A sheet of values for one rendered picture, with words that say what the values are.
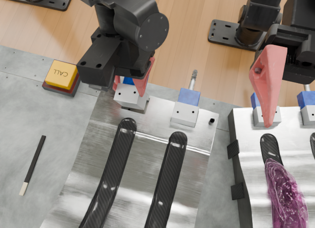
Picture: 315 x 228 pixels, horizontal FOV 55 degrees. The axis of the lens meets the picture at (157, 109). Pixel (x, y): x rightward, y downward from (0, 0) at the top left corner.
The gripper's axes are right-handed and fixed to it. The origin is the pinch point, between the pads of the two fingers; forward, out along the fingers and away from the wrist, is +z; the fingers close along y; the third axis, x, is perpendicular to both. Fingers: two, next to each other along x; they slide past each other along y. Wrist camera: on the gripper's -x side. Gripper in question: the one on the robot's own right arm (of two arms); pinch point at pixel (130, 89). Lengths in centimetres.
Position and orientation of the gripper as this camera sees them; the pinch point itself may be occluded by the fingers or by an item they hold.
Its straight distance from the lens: 60.4
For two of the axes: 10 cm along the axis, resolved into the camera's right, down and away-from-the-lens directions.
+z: 0.8, 6.8, 7.3
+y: 9.5, 1.8, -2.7
